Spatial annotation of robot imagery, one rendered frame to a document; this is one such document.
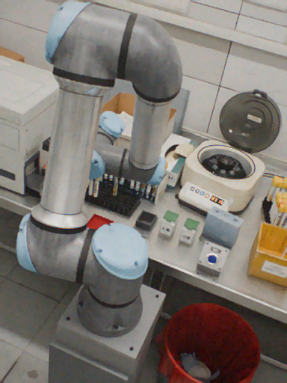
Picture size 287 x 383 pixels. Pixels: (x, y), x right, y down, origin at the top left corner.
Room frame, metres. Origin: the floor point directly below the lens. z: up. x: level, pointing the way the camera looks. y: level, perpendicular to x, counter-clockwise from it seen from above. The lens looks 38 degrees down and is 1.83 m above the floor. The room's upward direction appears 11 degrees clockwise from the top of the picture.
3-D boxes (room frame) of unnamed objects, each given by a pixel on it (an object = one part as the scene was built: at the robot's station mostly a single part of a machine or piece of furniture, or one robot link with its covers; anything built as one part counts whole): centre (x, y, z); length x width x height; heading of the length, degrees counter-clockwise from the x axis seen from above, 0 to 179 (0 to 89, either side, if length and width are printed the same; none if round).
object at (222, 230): (1.06, -0.25, 0.92); 0.10 x 0.07 x 0.10; 67
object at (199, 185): (1.31, -0.25, 0.94); 0.30 x 0.24 x 0.12; 156
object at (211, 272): (0.95, -0.23, 0.92); 0.13 x 0.07 x 0.08; 165
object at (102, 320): (0.67, 0.03, 1.00); 0.15 x 0.15 x 0.10
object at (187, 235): (1.03, -0.16, 0.91); 0.05 x 0.04 x 0.07; 165
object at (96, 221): (1.02, 0.11, 0.88); 0.07 x 0.07 x 0.01; 75
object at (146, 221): (1.06, -0.02, 0.89); 0.09 x 0.05 x 0.04; 165
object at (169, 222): (1.05, -0.09, 0.91); 0.05 x 0.04 x 0.07; 165
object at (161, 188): (1.24, 0.04, 0.91); 0.20 x 0.10 x 0.07; 75
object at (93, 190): (1.15, 0.10, 0.93); 0.17 x 0.09 x 0.11; 74
